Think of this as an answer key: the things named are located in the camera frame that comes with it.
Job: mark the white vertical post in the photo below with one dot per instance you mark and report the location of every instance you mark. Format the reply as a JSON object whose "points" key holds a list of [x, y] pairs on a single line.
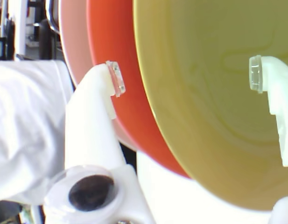
{"points": [[20, 23]]}

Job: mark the orange plate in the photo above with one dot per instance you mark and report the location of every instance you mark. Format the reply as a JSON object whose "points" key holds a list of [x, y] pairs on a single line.
{"points": [[106, 35]]}

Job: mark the white T-shirt torso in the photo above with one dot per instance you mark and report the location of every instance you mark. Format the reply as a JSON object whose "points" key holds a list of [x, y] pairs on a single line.
{"points": [[24, 116]]}

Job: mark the yellow plate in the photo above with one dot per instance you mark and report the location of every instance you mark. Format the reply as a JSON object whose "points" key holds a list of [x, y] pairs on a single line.
{"points": [[204, 93]]}

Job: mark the chrome curved bar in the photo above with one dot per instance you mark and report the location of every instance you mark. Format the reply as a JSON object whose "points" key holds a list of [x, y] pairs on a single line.
{"points": [[52, 21]]}

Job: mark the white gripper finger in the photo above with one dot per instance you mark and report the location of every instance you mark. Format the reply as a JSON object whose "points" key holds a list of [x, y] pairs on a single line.
{"points": [[281, 93], [87, 128]]}

